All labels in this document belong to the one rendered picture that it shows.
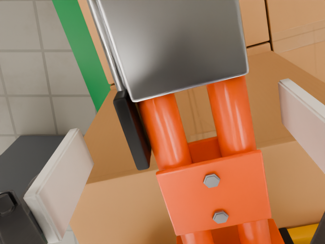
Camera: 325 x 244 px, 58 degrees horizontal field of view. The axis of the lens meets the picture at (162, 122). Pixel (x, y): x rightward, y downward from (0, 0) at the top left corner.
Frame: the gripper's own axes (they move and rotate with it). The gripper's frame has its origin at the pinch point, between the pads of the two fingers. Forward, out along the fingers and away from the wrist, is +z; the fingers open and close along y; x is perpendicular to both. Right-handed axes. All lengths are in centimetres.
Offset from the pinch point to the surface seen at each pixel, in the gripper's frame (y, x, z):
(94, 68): -37, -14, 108
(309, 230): 11.5, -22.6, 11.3
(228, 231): 1.7, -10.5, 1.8
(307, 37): 30, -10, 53
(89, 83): -42, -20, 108
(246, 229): 2.8, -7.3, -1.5
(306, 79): 19.8, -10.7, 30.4
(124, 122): -2.5, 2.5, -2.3
